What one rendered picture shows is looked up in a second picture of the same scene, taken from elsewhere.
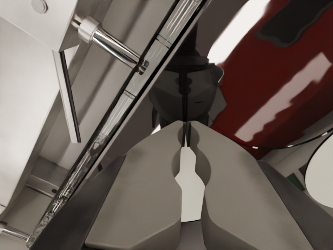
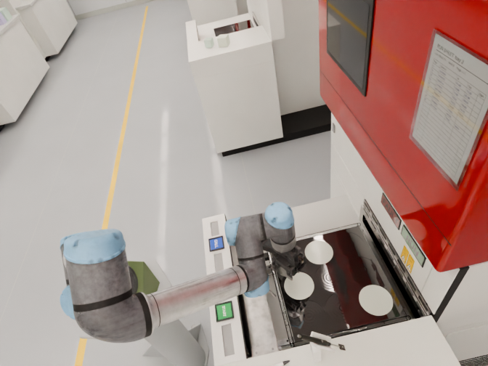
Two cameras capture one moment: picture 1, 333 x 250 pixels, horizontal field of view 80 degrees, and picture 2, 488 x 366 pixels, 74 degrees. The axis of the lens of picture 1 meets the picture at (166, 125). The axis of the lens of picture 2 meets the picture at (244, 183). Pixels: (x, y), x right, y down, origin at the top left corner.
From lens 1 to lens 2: 112 cm
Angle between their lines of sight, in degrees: 73
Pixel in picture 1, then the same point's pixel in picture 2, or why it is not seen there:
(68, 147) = (280, 330)
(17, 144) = (266, 315)
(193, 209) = (308, 287)
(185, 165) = (295, 280)
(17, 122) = (263, 308)
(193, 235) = (319, 294)
